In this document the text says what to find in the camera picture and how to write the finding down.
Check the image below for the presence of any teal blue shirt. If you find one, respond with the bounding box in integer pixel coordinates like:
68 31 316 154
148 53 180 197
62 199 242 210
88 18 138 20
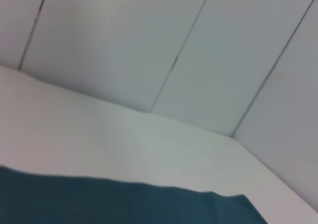
0 165 270 224

